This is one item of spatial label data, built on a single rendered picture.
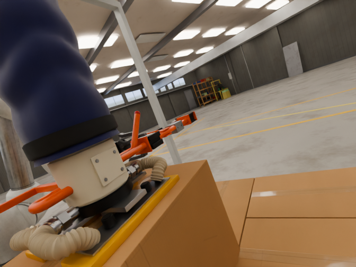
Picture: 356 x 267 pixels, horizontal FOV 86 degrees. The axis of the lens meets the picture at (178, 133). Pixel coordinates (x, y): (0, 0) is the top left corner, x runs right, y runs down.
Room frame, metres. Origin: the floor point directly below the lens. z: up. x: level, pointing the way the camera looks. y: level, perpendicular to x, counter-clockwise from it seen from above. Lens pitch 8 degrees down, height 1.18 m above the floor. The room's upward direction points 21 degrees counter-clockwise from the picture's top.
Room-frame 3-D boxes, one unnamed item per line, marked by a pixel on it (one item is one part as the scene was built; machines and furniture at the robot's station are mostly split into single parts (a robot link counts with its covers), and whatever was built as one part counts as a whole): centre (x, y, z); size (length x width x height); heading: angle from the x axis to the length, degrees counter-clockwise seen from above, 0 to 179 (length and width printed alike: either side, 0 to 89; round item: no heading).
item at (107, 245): (0.47, 0.18, 0.98); 0.34 x 0.10 x 0.05; 147
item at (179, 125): (0.91, 0.01, 1.08); 0.07 x 0.07 x 0.04; 57
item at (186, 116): (1.02, -0.07, 1.09); 0.08 x 0.07 x 0.05; 147
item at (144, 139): (0.73, 0.12, 1.08); 0.10 x 0.08 x 0.06; 57
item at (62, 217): (0.52, 0.26, 1.02); 0.34 x 0.25 x 0.06; 147
